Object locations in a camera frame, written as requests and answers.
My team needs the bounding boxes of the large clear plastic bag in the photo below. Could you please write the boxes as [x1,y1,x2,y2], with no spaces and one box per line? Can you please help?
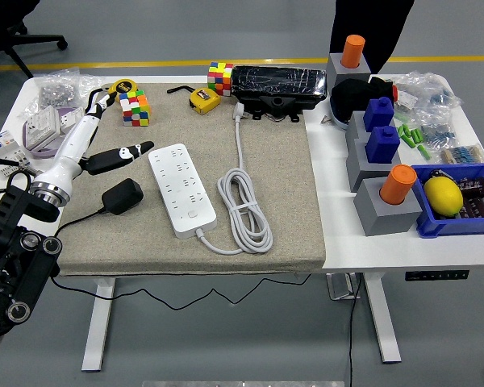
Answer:
[393,71,465,122]

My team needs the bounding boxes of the thin black adapter cord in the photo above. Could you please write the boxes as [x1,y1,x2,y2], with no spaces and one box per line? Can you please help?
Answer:
[49,206,314,311]

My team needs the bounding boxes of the clear bag of resistors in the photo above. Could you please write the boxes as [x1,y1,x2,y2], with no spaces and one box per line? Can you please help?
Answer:
[439,143,484,165]

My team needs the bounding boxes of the black plug adapter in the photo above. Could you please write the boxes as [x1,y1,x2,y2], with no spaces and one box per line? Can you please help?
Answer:
[101,178,144,216]

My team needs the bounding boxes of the silver metal bracket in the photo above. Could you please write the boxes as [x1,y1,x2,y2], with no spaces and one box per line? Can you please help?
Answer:
[326,273,362,302]

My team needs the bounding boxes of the black office chair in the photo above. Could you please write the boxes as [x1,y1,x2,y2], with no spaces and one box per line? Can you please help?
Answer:
[0,0,69,80]

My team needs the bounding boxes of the purple plastic tray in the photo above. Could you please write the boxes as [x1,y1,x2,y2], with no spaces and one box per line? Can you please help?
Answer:
[22,105,86,159]

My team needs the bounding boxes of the person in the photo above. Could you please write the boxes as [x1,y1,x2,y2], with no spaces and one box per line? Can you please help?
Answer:
[329,0,416,76]

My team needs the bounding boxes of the white power strip cable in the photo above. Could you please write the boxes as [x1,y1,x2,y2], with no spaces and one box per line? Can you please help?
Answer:
[195,100,274,256]

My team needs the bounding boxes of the grey block round hole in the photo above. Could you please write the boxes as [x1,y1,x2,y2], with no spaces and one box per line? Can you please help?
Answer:
[326,51,373,88]
[353,176,424,237]

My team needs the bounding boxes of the grey-brown fabric mat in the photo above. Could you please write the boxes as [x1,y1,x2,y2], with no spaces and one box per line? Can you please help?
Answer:
[54,82,328,277]

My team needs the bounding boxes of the black cloth bundle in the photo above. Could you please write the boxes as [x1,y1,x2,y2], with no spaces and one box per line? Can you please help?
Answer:
[330,76,396,124]

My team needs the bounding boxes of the colourful twisted puzzle cube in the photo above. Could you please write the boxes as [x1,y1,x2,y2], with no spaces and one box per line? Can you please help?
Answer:
[119,89,152,127]

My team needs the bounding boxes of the black table control panel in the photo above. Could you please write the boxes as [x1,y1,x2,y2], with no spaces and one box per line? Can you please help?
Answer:
[405,269,470,282]

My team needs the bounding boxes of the white wall socket panel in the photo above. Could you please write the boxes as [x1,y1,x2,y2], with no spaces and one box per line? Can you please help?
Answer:
[26,106,62,149]
[58,106,86,136]

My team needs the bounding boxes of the black device wrapped in film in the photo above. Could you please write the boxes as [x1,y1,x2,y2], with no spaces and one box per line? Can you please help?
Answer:
[230,64,328,123]

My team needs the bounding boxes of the clear bag blue components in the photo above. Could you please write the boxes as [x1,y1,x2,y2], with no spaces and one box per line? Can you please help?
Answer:
[419,119,459,150]

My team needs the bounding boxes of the yellow tape measure silver clip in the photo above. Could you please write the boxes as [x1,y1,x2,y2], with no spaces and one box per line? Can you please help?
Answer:
[189,86,222,116]

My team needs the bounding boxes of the black hanging cable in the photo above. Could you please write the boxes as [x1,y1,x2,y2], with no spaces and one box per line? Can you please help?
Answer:
[348,273,364,387]

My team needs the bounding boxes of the yellow lemon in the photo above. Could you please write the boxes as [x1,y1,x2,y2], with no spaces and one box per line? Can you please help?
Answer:
[423,177,465,214]

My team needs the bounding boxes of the clear bag of screws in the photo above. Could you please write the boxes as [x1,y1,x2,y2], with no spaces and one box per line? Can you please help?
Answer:
[23,68,106,118]

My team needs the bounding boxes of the black white strap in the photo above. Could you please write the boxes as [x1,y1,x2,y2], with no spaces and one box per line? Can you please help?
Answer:
[83,85,111,118]

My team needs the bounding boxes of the blue square peg block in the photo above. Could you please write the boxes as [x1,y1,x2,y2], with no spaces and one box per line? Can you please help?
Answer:
[365,125,401,164]
[363,96,395,133]

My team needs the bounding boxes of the white circuit breaker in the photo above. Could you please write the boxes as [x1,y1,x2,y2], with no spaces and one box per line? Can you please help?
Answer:
[0,131,31,178]

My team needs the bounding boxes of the blue plastic bin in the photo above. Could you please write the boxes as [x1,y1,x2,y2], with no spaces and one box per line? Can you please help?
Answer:
[411,162,484,239]

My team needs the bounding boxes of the white table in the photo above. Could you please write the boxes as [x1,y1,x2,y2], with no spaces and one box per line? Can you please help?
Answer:
[0,74,484,374]

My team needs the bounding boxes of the dark brown capacitors pile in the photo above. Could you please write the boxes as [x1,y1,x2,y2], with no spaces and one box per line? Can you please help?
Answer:
[457,177,484,219]

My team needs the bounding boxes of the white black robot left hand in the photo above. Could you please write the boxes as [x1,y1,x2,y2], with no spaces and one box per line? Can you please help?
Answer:
[31,94,156,202]

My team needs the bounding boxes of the white power strip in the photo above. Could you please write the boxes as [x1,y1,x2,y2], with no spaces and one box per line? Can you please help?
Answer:
[148,143,218,239]

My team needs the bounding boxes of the yellow tape measure black label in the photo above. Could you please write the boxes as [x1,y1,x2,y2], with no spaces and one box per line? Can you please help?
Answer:
[106,78,140,102]

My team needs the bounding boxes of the white blue curved object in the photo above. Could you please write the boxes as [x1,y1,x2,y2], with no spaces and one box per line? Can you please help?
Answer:
[330,100,351,131]

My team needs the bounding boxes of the orange cylinder peg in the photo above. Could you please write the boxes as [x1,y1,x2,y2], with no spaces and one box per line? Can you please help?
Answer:
[379,164,419,206]
[340,34,366,69]

